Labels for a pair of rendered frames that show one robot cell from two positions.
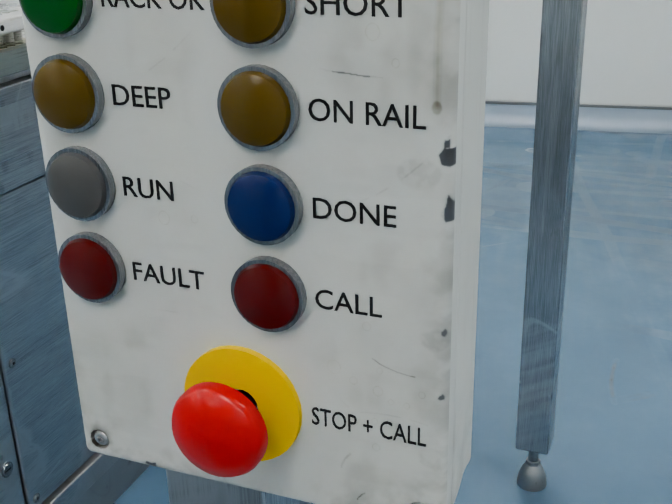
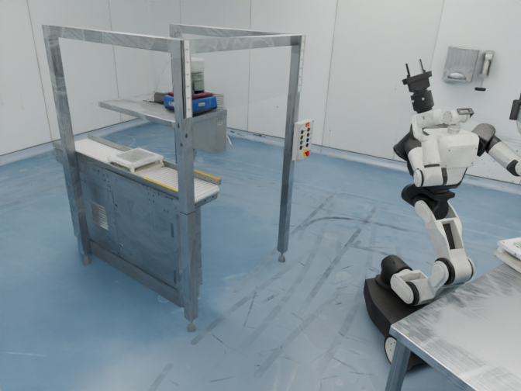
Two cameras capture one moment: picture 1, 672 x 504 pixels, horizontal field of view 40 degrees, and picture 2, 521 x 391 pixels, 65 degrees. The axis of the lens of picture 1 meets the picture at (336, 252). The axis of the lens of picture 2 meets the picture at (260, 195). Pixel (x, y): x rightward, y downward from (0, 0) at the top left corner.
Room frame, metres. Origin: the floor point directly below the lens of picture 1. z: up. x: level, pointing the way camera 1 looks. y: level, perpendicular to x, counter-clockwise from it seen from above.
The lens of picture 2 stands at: (-0.03, 2.73, 1.79)
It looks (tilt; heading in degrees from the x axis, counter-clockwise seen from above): 25 degrees down; 284
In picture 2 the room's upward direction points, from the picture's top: 3 degrees clockwise
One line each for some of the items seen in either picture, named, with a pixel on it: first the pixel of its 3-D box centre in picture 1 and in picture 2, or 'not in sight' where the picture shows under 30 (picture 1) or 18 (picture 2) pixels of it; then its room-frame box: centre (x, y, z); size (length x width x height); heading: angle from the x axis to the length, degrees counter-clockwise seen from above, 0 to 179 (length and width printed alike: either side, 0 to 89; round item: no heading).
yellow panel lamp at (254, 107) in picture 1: (255, 109); not in sight; (0.32, 0.03, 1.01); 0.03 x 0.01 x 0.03; 68
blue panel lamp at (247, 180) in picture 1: (261, 206); not in sight; (0.32, 0.03, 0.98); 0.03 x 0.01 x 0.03; 68
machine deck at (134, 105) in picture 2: not in sight; (162, 108); (1.05, 0.68, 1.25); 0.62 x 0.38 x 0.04; 158
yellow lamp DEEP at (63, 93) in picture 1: (64, 94); not in sight; (0.35, 0.10, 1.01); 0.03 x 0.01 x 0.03; 68
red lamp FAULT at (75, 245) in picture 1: (88, 269); not in sight; (0.35, 0.10, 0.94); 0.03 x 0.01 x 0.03; 68
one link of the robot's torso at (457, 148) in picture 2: not in sight; (439, 153); (-0.44, 0.47, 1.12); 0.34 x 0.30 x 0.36; 33
